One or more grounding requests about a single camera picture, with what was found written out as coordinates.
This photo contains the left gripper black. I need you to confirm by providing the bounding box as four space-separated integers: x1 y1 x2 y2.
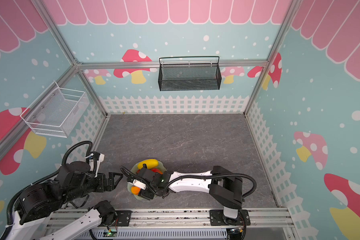
62 172 123 205

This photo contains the red-yellow mango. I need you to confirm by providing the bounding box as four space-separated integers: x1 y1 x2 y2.
131 186 141 196

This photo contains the red fake grape bunch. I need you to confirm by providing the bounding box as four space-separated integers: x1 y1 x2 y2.
151 169 163 175

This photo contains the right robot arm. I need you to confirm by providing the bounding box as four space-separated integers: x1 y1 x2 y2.
127 166 257 225

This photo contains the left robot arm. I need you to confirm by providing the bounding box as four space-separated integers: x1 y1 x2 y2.
1 141 123 240

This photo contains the green scalloped fruit bowl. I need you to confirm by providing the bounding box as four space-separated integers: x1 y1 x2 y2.
127 159 167 202

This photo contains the green circuit board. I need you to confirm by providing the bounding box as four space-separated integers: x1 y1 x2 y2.
103 230 118 238

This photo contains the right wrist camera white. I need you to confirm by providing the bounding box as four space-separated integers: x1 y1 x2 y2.
132 179 146 190

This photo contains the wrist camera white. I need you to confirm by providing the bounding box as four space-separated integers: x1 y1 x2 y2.
132 179 146 190
86 152 105 171

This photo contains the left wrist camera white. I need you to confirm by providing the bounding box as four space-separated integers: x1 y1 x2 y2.
86 152 105 171

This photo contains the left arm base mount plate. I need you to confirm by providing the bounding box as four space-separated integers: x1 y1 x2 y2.
104 210 132 227

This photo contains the aluminium front rail frame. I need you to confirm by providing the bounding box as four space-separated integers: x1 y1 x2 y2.
47 207 298 240

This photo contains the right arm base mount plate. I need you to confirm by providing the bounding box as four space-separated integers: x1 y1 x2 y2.
209 210 251 226

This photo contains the white wire wall basket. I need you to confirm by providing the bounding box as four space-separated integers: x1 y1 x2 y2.
20 82 90 138

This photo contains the black mesh wall basket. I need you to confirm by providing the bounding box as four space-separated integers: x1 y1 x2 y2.
158 56 222 91

